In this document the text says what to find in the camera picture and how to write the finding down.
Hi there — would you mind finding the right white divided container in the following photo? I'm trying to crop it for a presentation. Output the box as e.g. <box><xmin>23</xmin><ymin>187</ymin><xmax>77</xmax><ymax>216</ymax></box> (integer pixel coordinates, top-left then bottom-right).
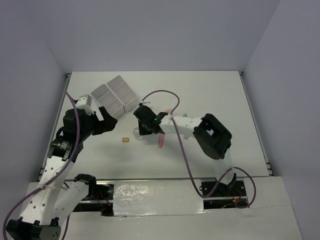
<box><xmin>106</xmin><ymin>75</ymin><xmax>140</xmax><ymax>113</ymax></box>

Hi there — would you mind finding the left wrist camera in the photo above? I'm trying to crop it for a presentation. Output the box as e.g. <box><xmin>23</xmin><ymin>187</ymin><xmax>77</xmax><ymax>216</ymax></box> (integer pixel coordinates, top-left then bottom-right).
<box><xmin>75</xmin><ymin>94</ymin><xmax>92</xmax><ymax>110</ymax></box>

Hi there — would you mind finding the left white divided container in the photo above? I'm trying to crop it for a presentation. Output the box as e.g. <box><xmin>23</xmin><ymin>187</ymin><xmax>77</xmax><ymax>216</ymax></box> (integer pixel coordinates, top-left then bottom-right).
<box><xmin>91</xmin><ymin>84</ymin><xmax>125</xmax><ymax>119</ymax></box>

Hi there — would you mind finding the silver foil cover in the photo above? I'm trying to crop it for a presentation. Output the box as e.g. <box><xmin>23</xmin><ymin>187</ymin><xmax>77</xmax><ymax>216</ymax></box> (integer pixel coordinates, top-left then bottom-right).
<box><xmin>113</xmin><ymin>180</ymin><xmax>205</xmax><ymax>217</ymax></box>

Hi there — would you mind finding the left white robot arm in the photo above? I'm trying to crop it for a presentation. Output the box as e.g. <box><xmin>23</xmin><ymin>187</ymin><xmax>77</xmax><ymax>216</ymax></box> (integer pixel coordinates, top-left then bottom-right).
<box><xmin>4</xmin><ymin>106</ymin><xmax>118</xmax><ymax>240</ymax></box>

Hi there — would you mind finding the clear tape roll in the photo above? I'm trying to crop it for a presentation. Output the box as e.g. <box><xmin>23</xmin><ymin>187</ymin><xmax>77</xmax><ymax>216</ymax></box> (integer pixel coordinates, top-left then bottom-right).
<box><xmin>133</xmin><ymin>127</ymin><xmax>143</xmax><ymax>141</ymax></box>

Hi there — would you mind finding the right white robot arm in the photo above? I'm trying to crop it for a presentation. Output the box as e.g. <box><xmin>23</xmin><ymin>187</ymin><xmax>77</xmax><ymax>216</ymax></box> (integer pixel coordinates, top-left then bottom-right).
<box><xmin>133</xmin><ymin>103</ymin><xmax>236</xmax><ymax>196</ymax></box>

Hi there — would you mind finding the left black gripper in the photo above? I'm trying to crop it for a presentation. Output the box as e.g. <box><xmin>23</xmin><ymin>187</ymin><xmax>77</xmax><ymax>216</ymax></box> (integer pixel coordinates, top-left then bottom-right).
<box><xmin>78</xmin><ymin>106</ymin><xmax>117</xmax><ymax>141</ymax></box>

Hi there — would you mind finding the small brown eraser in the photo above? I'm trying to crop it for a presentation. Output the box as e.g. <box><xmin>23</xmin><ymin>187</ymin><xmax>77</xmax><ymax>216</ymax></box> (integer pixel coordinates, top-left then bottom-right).
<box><xmin>122</xmin><ymin>137</ymin><xmax>130</xmax><ymax>143</ymax></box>

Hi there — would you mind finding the white divided container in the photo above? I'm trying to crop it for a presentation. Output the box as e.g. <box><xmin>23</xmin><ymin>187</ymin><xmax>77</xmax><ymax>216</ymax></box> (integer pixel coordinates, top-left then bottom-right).
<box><xmin>106</xmin><ymin>75</ymin><xmax>140</xmax><ymax>113</ymax></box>
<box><xmin>91</xmin><ymin>84</ymin><xmax>125</xmax><ymax>119</ymax></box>

